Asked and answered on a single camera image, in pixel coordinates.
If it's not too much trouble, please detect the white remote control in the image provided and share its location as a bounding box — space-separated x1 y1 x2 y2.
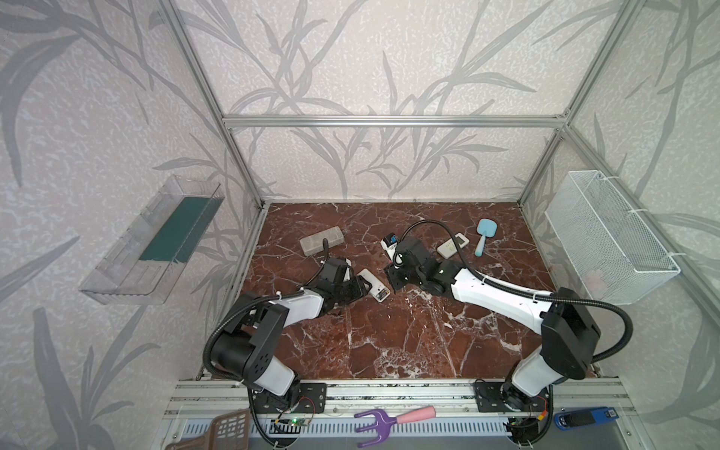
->
437 234 470 259
359 269 390 303

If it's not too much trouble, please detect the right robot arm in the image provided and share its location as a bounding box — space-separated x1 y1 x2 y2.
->
381 234 600 409

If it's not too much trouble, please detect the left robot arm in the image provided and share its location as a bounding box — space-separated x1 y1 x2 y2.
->
202 258 371 399

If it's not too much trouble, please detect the grey glasses case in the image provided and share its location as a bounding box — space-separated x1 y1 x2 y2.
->
299 226 345 257

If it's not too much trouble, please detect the purple pink garden fork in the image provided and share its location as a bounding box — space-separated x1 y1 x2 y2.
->
354 406 437 449

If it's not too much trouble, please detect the blue black device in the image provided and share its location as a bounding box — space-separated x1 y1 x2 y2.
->
553 407 619 431

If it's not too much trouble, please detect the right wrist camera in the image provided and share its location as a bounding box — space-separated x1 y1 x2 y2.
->
381 234 399 260

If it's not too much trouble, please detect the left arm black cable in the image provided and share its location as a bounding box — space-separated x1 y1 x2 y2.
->
201 238 333 381

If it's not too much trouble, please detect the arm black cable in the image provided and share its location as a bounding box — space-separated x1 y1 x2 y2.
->
393 218 635 364
201 238 333 381

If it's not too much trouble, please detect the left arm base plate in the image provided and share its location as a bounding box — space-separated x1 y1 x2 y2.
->
251 381 327 414

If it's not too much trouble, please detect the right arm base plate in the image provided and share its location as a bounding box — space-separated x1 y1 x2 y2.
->
472 379 551 416

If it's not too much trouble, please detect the clear acrylic wall shelf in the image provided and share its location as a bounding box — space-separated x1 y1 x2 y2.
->
79 175 225 306

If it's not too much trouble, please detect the white wire mesh basket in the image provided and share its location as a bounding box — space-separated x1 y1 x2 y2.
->
546 171 681 305

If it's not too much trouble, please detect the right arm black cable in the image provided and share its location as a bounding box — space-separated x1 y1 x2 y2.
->
393 218 635 364

